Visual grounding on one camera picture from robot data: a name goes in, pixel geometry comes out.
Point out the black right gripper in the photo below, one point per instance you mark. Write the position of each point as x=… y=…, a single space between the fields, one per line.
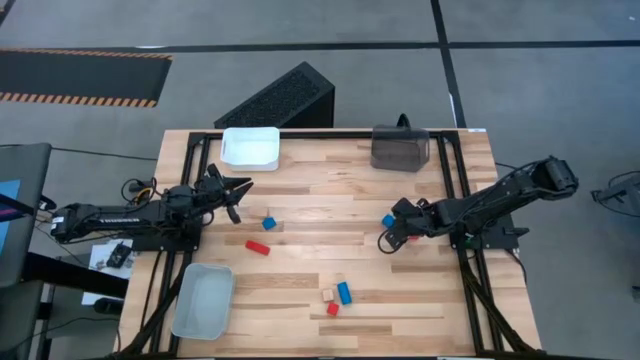
x=420 y=217

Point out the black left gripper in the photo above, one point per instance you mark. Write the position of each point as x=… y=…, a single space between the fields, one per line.
x=212 y=192

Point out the small blue block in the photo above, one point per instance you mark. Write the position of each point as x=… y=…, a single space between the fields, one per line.
x=387 y=221
x=269 y=223

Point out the long red block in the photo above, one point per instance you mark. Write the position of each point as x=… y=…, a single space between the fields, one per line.
x=257 y=247

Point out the long blue block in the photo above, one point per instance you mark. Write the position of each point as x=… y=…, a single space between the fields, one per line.
x=344 y=293

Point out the natural wood cube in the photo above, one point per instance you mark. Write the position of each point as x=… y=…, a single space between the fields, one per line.
x=328 y=295

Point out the red cube block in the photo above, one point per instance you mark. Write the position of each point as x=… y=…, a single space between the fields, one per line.
x=333 y=309

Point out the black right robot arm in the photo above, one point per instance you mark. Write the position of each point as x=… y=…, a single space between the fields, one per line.
x=500 y=195

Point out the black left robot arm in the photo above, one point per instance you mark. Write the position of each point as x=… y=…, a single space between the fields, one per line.
x=115 y=220

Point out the white plastic bin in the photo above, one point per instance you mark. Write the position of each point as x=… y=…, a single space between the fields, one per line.
x=250 y=150

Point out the smoky grey translucent bin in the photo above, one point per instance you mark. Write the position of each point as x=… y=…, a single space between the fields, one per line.
x=400 y=150

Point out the light grey plastic bin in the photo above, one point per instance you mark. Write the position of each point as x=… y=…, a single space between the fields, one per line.
x=205 y=302

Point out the black computer tower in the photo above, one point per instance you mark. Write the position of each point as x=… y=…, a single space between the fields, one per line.
x=280 y=100

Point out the small black device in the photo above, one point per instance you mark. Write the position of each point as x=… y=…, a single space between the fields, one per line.
x=119 y=255

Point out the white paper sheet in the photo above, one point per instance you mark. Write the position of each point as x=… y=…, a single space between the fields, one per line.
x=97 y=252

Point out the black computer mouse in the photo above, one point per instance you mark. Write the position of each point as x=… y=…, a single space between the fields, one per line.
x=107 y=306

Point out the black side desk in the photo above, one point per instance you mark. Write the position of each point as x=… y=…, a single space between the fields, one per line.
x=75 y=275

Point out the black hazard-striped floor mat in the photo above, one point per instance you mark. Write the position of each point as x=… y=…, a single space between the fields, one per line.
x=75 y=75

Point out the dark monitor with blue screen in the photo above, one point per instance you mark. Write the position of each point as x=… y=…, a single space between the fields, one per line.
x=25 y=200

